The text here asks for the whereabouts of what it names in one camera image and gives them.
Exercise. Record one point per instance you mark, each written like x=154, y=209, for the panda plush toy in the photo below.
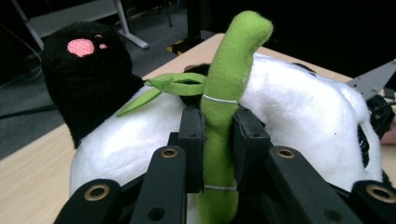
x=295, y=118

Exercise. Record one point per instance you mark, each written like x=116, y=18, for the white metal stand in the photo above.
x=77, y=14

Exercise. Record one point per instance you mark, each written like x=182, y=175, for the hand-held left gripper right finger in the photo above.
x=249, y=146

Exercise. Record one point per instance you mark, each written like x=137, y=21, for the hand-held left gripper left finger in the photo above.
x=191, y=146

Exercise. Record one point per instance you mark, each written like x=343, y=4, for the black striped stand base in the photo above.
x=174, y=48

